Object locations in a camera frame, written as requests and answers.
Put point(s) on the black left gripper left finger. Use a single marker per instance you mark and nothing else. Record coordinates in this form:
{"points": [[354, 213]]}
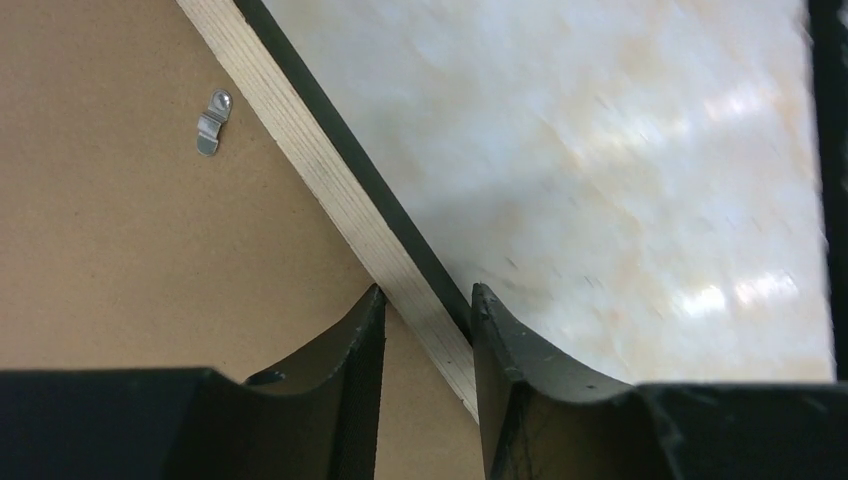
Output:
{"points": [[312, 415]]}

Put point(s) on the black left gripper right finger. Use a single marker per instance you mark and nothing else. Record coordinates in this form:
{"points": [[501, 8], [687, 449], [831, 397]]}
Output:
{"points": [[545, 415]]}

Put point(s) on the black picture frame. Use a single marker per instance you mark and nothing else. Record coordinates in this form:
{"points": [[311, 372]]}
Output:
{"points": [[251, 47]]}

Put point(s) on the brown frame backing board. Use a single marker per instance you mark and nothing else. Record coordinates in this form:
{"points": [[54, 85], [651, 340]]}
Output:
{"points": [[123, 247]]}

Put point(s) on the silver frame clip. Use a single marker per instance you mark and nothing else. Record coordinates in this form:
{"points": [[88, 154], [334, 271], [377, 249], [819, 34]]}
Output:
{"points": [[212, 120]]}

